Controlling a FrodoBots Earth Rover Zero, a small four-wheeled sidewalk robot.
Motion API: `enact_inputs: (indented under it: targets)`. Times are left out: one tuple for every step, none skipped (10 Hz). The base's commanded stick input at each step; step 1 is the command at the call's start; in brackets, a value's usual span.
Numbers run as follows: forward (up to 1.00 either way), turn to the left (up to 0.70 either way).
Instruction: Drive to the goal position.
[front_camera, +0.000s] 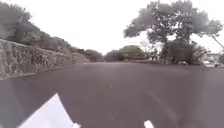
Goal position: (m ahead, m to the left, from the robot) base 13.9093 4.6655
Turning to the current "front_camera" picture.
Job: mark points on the distant round trees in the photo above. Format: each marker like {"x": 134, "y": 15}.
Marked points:
{"x": 128, "y": 53}

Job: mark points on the grey asphalt road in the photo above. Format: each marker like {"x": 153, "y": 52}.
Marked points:
{"x": 113, "y": 90}

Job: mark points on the robot's own part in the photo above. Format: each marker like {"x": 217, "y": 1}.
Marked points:
{"x": 148, "y": 124}
{"x": 76, "y": 125}

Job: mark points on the tall spreading tree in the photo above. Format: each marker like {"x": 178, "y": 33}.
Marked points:
{"x": 176, "y": 30}

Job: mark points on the rough stone wall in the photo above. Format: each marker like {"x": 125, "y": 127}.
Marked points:
{"x": 26, "y": 58}

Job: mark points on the trees above stone wall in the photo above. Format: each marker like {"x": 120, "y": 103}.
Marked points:
{"x": 23, "y": 31}

